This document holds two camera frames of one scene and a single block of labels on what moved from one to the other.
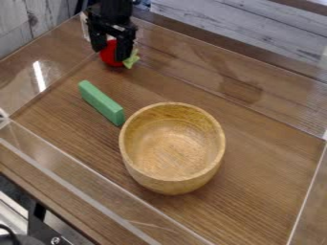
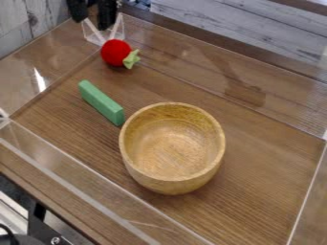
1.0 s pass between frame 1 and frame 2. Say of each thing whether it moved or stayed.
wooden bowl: stayed
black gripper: moved
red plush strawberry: stayed
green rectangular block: stayed
